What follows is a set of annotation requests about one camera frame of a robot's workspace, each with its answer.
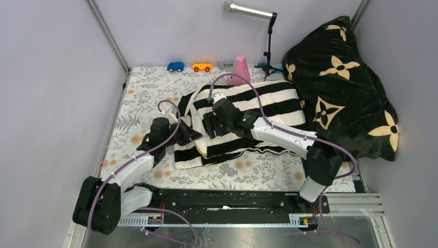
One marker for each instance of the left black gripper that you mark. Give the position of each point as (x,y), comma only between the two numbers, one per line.
(190,135)

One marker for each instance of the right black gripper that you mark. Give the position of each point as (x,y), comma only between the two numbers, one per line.
(210,120)

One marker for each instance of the white yellow pillow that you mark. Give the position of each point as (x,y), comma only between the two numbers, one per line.
(202,149)

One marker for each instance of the pink metronome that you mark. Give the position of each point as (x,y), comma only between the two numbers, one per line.
(240,72)

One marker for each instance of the silver flashlight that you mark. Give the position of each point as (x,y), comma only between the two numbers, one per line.
(232,7)

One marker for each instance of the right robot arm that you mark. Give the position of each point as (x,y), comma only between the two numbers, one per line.
(323,156)

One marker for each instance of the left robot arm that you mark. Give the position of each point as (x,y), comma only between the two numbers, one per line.
(102,203)

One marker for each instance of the orange toy car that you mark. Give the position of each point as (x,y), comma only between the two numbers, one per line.
(202,66)

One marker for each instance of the blue toy car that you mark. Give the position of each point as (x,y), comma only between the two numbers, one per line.
(175,66)

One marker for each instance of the black floral patterned blanket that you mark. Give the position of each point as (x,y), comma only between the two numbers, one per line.
(340,93)

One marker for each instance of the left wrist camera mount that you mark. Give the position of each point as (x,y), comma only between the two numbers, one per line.
(173,118)

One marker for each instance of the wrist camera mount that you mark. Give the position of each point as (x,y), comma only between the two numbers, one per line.
(173,118)
(217,97)

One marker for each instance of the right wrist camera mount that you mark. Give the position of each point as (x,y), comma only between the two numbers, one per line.
(217,97)

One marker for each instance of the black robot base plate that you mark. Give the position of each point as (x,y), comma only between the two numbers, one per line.
(216,207)

